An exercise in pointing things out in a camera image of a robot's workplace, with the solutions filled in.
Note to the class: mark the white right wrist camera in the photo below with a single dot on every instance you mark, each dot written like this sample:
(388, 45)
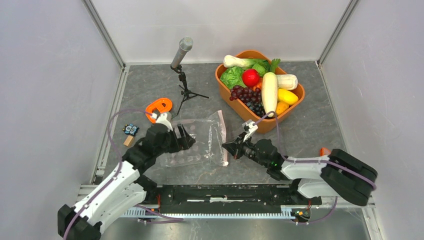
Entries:
(250, 127)

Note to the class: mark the white napa cabbage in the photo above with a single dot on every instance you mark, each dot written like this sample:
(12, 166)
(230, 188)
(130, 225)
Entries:
(287, 81)

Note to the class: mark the orange toy slice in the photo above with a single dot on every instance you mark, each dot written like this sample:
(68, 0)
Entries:
(324, 151)

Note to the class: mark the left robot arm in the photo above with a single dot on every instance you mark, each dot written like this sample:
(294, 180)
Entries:
(125, 187)

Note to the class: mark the dark blue toy grapes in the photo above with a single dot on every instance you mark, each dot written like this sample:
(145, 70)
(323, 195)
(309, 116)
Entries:
(256, 107)

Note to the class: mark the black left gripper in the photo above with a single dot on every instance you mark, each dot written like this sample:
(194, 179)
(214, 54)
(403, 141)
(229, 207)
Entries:
(183, 142)

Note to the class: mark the yellow toy lemon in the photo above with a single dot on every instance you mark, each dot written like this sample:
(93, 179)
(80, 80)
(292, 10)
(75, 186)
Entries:
(287, 96)

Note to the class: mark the small orange toy pumpkin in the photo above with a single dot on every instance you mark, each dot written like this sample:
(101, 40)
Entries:
(258, 86)

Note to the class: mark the yellow orange toy fruit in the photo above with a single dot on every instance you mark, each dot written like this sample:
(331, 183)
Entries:
(281, 107)

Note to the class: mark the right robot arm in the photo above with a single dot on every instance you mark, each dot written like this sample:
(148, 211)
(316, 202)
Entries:
(337, 174)

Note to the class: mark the white daikon radish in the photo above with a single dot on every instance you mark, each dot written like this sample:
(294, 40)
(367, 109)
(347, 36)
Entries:
(269, 94)

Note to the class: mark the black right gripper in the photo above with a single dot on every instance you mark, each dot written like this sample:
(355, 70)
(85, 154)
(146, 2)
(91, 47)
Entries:
(233, 148)

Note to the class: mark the red toy apple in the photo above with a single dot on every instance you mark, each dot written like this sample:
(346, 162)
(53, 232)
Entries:
(250, 77)

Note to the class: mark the purple toy grapes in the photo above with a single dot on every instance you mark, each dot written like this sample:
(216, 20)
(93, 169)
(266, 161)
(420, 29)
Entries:
(246, 94)

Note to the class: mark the clear zip top bag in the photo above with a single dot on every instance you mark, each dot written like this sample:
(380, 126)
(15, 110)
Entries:
(209, 135)

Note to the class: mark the silver microphone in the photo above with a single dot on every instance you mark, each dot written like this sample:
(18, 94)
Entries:
(185, 45)

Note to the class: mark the blue owl wooden block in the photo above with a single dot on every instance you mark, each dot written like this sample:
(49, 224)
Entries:
(131, 131)

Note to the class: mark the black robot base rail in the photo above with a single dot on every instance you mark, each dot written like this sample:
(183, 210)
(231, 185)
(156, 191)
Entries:
(226, 199)

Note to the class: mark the black microphone tripod stand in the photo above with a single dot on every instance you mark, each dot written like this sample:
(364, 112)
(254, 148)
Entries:
(185, 92)

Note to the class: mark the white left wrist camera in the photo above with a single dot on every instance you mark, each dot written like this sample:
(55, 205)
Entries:
(164, 119)

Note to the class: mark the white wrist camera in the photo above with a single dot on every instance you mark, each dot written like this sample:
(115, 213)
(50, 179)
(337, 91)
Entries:
(164, 119)
(250, 127)

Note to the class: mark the green bumpy custard apple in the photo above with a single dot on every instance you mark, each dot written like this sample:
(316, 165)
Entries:
(260, 69)

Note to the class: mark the orange plastic basket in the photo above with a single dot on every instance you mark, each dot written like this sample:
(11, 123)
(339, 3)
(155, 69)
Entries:
(241, 109)

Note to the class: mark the green lettuce leaf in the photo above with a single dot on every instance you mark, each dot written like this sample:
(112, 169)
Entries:
(232, 77)

